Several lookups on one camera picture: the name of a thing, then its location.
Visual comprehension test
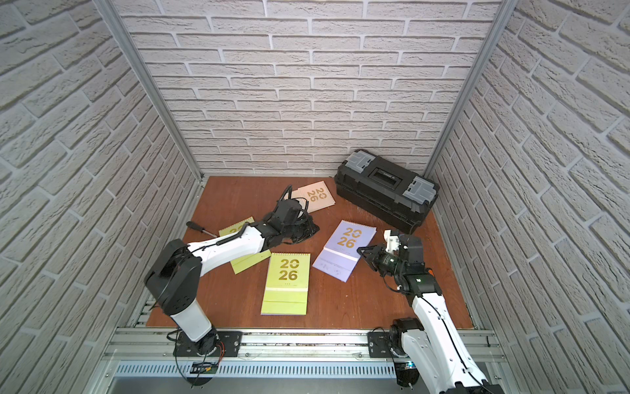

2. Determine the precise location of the green 2026 desk calendar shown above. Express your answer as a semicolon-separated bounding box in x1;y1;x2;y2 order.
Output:
261;253;311;316

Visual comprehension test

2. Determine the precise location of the green 2026 calendar left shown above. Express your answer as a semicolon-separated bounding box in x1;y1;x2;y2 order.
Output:
219;217;272;274

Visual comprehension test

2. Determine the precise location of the black handled screwdriver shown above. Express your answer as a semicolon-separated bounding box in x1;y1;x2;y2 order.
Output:
186;221;218;238

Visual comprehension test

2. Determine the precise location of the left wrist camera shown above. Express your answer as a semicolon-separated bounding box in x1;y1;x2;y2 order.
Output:
272;197;308;226

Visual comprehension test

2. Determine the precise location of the black plastic toolbox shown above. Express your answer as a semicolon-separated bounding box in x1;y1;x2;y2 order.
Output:
334;149;440;234

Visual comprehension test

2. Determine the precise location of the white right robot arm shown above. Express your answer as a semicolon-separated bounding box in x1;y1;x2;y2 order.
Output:
358;245;504;393

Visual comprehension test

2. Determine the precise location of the pink 2026 desk calendar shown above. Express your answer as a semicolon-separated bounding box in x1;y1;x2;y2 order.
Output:
291;181;336;213

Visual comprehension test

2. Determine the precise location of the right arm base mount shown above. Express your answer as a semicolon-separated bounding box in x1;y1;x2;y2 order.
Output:
367;318;421;389

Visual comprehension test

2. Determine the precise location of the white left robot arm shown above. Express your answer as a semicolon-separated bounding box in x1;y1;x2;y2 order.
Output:
144;186;319;356

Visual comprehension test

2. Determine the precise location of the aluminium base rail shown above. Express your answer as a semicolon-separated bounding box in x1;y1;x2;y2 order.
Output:
102;328;508;380

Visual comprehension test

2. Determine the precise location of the purple 2026 calendar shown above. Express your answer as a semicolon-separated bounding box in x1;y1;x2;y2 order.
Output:
313;220;377;282

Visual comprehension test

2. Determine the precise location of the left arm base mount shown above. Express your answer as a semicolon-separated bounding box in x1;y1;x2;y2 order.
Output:
167;328;244;388

